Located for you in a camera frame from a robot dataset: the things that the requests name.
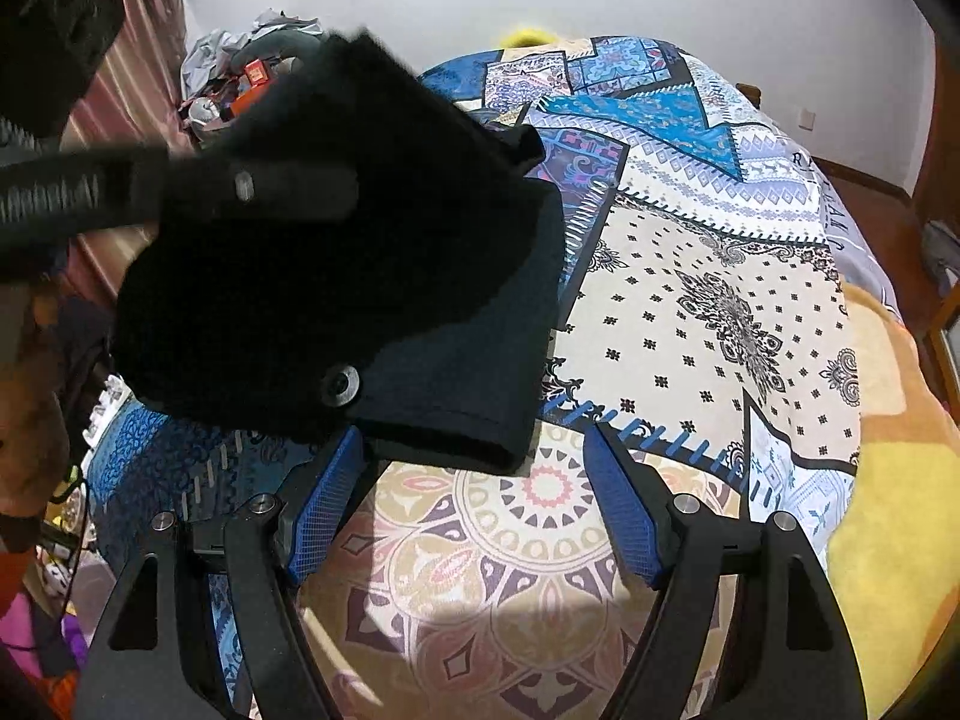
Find wooden wardrobe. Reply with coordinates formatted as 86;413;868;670
913;15;960;398

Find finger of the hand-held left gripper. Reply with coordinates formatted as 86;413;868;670
103;146;362;224

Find grey clothes pile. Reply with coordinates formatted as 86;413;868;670
182;7;331;95

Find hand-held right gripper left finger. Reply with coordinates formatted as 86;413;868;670
75;427;365;720

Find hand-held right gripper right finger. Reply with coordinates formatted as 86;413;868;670
581;424;856;720

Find black pants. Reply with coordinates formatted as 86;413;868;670
111;28;568;476

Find blue patchwork bed quilt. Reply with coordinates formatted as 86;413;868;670
75;34;863;720

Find grey long pillow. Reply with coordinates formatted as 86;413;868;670
247;30;325;62

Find yellow blanket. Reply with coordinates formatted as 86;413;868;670
823;281;947;695

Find pink striped curtain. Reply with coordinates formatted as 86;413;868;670
64;0;197;302

